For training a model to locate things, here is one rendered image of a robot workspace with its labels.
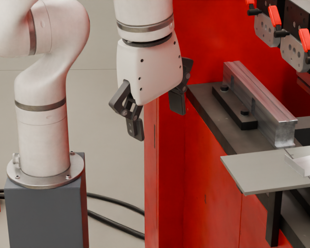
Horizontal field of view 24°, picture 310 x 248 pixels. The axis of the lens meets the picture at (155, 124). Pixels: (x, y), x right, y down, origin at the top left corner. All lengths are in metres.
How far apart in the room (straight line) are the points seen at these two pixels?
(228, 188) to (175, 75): 1.16
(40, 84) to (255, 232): 0.78
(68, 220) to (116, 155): 2.20
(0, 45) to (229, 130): 0.92
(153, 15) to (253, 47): 1.62
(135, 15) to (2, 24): 0.60
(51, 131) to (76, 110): 2.81
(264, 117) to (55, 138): 0.76
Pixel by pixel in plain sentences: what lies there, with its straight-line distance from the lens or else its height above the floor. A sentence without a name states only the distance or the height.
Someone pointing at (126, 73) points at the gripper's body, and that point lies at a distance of 1.06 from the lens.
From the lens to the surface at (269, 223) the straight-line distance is 1.88.
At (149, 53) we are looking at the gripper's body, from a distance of 1.05.
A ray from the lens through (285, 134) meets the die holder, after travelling 2.15.
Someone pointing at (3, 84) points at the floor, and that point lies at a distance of 4.94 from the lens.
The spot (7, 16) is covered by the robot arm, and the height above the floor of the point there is 1.42.
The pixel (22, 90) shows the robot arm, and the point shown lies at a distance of 1.65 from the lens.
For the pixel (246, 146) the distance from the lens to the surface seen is 2.16.
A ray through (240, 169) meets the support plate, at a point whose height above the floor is 1.00.
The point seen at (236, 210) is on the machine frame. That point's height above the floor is 0.70.
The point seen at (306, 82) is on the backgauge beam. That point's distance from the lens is 2.52.
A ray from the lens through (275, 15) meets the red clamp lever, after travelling 1.96.
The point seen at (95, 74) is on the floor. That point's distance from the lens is 5.02.
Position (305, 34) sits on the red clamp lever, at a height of 1.31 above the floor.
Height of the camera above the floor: 1.87
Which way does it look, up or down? 26 degrees down
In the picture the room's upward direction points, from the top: straight up
